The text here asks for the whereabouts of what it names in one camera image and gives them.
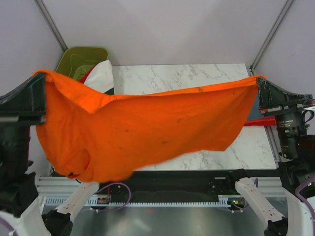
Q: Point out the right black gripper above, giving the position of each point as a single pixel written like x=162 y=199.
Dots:
x=273 y=99

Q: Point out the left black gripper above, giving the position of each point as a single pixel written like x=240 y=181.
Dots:
x=26 y=103

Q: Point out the orange t shirt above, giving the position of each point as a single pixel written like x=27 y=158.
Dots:
x=93 y=136

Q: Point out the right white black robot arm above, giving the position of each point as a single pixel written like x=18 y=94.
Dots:
x=297 y=178

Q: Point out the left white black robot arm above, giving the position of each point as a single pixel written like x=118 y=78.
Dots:
x=20 y=212

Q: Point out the folded red-orange t shirt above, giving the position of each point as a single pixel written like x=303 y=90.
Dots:
x=266 y=121

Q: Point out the olive green plastic bin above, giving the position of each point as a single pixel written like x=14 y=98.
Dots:
x=77 y=61

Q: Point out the white red green t shirt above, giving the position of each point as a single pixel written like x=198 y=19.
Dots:
x=100 y=78

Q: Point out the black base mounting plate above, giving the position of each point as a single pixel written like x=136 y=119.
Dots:
x=178 y=186

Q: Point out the right aluminium frame post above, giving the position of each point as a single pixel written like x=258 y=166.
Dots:
x=271 y=34

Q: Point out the aluminium frame post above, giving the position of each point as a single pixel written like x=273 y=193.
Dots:
x=50 y=23
x=271 y=34

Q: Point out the aluminium extrusion rail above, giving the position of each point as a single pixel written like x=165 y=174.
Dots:
x=56 y=186

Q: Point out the left aluminium frame post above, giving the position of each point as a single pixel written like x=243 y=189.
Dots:
x=50 y=23

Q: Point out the white slotted cable duct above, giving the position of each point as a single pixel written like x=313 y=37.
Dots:
x=98 y=202

